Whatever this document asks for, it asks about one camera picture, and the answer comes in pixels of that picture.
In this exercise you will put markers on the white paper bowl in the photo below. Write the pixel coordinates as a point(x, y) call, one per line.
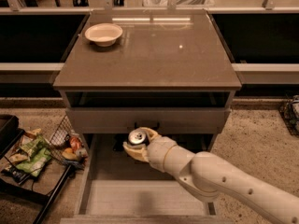
point(104, 34)

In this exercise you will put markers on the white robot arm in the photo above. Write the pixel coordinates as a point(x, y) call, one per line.
point(205, 175)

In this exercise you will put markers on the grey drawer cabinet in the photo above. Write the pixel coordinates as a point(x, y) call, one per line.
point(164, 59)

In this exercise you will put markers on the open grey middle drawer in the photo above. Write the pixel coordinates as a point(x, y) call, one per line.
point(116, 189)

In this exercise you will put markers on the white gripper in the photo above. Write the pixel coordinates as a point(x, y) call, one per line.
point(157, 150)

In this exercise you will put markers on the green chip bag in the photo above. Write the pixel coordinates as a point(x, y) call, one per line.
point(38, 154)

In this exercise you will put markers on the grey top drawer front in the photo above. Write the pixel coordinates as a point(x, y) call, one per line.
point(172, 120)

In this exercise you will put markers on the black wire basket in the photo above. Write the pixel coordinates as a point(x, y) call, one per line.
point(60, 149)
point(289, 111)

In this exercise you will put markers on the orange snack packet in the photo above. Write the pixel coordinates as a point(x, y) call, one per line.
point(75, 143)

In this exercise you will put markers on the black wire basket left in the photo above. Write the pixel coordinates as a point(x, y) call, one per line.
point(60, 149)

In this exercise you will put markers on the black wire basket right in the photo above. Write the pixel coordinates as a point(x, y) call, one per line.
point(289, 111)

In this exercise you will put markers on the dark blue snack bag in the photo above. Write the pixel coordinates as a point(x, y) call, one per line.
point(18, 176)

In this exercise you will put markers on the blue pepsi can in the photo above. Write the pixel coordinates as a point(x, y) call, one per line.
point(138, 137)

